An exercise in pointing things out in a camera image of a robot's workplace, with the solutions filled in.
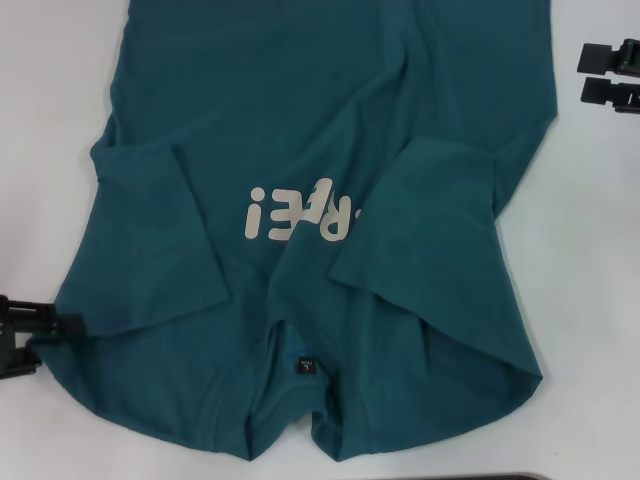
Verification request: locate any teal t-shirt with beige print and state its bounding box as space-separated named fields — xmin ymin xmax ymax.
xmin=27 ymin=0 xmax=560 ymax=447

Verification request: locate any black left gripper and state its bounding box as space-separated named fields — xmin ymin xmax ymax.
xmin=0 ymin=293 xmax=84 ymax=380

